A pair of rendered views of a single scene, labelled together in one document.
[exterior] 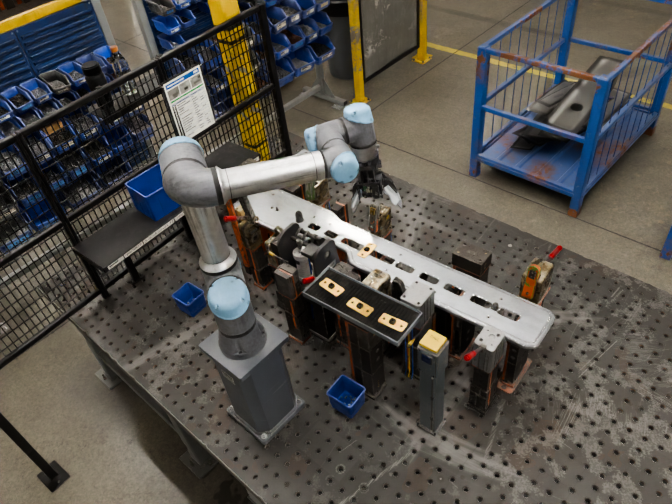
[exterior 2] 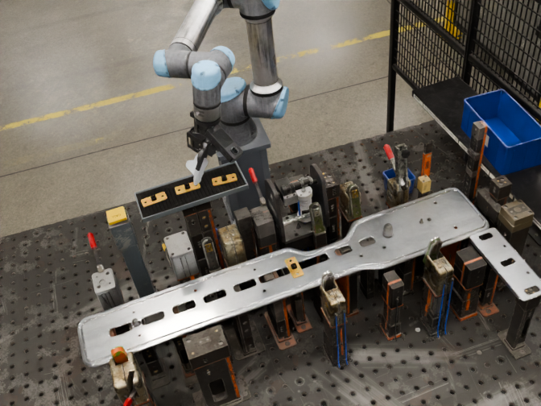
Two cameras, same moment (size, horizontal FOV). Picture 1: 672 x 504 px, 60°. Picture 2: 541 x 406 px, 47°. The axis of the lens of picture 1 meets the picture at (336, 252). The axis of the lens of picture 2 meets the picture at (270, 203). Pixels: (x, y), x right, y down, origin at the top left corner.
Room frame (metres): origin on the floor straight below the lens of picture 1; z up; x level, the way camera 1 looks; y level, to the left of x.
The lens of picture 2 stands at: (2.26, -1.25, 2.60)
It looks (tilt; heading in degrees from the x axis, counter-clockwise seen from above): 45 degrees down; 122
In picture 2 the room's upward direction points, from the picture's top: 8 degrees counter-clockwise
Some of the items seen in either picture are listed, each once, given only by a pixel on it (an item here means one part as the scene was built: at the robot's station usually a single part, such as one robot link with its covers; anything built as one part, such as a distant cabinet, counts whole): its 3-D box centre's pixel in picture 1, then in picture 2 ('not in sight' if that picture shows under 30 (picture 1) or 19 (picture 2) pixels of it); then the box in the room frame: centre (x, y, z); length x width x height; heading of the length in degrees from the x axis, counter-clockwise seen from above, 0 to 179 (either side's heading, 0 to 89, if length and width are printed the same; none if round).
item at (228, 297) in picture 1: (230, 303); (233, 98); (1.18, 0.33, 1.27); 0.13 x 0.12 x 0.14; 12
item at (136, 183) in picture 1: (169, 184); (501, 130); (2.08, 0.67, 1.09); 0.30 x 0.17 x 0.13; 132
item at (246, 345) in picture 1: (239, 330); (236, 124); (1.17, 0.33, 1.15); 0.15 x 0.15 x 0.10
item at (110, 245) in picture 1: (173, 199); (497, 147); (2.08, 0.67, 1.01); 0.90 x 0.22 x 0.03; 136
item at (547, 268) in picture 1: (530, 303); (140, 400); (1.33, -0.67, 0.88); 0.15 x 0.11 x 0.36; 136
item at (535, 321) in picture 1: (372, 251); (289, 271); (1.60, -0.14, 1.00); 1.38 x 0.22 x 0.02; 46
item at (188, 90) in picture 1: (189, 104); not in sight; (2.38, 0.55, 1.30); 0.23 x 0.02 x 0.31; 136
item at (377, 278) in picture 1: (379, 313); (237, 271); (1.38, -0.13, 0.89); 0.13 x 0.11 x 0.38; 136
